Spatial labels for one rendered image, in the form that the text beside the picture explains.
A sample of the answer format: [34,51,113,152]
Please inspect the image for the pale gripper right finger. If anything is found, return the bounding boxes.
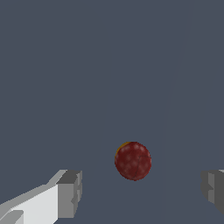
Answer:
[199,169,224,216]

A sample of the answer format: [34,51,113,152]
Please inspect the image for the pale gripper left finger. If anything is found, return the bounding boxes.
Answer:
[0,169,83,224]

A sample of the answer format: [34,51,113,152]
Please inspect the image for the dark red speckled ball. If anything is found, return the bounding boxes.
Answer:
[114,141,152,182]

